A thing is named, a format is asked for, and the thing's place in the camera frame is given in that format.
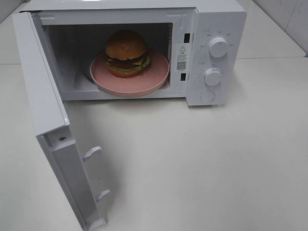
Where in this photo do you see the white microwave oven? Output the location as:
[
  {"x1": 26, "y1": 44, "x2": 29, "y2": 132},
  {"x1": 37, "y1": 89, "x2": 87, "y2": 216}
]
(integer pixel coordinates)
[{"x1": 19, "y1": 0, "x2": 246, "y2": 106}]

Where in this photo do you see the white microwave door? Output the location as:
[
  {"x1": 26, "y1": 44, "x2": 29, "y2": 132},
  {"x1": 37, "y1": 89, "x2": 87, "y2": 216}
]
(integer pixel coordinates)
[{"x1": 13, "y1": 12, "x2": 110, "y2": 231}]

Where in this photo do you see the lower white microwave knob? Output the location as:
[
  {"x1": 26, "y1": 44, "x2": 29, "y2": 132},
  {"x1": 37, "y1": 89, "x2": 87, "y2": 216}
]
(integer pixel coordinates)
[{"x1": 203, "y1": 68, "x2": 222, "y2": 86}]

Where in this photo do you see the glass microwave turntable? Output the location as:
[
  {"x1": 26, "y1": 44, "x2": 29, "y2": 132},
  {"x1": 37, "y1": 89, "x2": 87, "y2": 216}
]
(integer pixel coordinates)
[{"x1": 81, "y1": 65, "x2": 93, "y2": 82}]

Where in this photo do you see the white microwave knob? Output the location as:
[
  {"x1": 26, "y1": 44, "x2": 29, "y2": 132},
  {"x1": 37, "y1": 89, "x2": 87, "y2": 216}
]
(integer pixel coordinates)
[
  {"x1": 203, "y1": 68, "x2": 222, "y2": 86},
  {"x1": 208, "y1": 37, "x2": 228, "y2": 58}
]

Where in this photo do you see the upper white microwave knob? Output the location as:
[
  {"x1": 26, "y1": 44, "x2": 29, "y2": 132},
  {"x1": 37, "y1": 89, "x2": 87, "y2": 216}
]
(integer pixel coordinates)
[{"x1": 208, "y1": 37, "x2": 228, "y2": 58}]

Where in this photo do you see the burger with cheese and lettuce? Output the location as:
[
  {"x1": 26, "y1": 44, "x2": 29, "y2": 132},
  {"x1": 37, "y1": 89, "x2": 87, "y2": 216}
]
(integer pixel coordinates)
[{"x1": 104, "y1": 30, "x2": 151, "y2": 78}]

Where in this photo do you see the pink speckled plate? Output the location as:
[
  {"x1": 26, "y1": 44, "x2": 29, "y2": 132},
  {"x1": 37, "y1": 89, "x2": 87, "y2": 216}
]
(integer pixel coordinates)
[{"x1": 90, "y1": 51, "x2": 169, "y2": 98}]

